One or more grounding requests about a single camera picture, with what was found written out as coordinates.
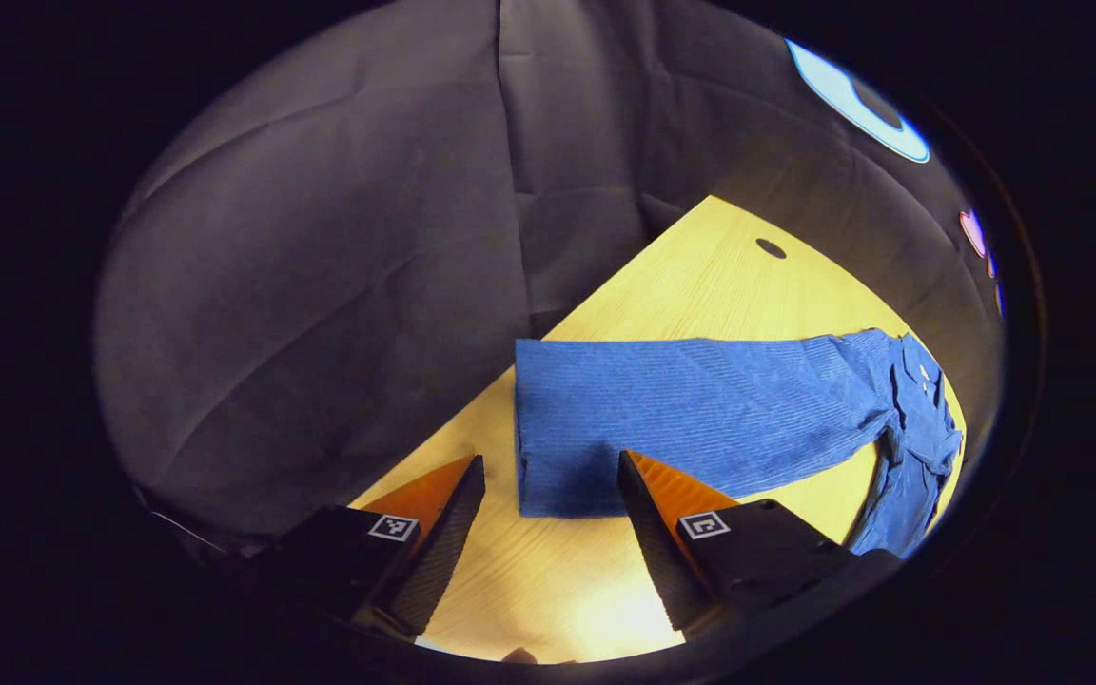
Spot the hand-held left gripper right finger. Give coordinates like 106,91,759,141
616,449,901,634

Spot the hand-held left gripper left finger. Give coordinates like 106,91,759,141
242,454,488,638

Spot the blue corduroy shirt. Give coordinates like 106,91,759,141
515,328,966,559

